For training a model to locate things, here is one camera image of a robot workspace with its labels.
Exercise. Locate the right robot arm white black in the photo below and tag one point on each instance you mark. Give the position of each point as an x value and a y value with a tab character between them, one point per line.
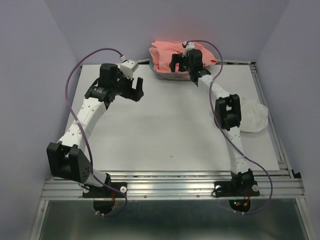
226	109

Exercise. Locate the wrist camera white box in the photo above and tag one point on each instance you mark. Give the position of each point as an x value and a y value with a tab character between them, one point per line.
128	68
188	46

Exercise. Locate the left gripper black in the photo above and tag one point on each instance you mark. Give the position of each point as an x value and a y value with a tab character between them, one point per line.
132	94

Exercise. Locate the pink skirt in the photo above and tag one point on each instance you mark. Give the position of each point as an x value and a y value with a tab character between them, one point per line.
161	53

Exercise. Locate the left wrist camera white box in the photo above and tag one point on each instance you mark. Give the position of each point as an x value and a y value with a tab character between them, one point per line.
128	68

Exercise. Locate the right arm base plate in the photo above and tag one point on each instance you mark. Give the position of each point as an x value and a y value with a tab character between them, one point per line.
239	197

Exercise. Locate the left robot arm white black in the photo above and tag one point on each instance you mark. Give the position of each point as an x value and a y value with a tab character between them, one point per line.
66	157

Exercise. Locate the white pleated skirt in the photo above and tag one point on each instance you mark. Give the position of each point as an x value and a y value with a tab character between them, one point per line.
254	115

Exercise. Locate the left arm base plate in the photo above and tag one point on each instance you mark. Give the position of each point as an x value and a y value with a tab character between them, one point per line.
105	190

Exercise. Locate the grey fabric basket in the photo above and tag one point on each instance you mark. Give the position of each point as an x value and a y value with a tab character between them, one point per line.
165	75

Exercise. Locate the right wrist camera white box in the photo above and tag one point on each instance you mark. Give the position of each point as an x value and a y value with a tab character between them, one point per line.
188	46

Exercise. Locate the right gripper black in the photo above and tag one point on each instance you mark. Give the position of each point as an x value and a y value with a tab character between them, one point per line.
176	58

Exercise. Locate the aluminium frame rail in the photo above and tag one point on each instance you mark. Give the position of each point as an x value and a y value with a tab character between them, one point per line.
169	154

